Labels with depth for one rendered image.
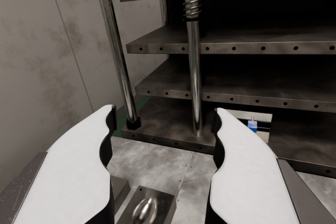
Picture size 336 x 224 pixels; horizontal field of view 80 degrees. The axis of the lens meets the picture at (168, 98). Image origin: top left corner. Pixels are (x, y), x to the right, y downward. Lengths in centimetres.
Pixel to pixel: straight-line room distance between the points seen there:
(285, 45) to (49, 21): 194
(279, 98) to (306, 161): 30
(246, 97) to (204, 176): 41
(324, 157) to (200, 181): 57
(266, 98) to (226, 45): 31
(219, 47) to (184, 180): 60
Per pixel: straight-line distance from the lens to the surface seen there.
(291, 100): 104
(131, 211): 80
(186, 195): 89
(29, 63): 214
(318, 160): 115
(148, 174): 98
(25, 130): 220
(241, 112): 106
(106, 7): 106
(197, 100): 102
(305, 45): 95
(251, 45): 93
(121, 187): 89
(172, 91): 110
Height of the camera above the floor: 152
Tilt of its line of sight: 28 degrees down
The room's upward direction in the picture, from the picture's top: 7 degrees counter-clockwise
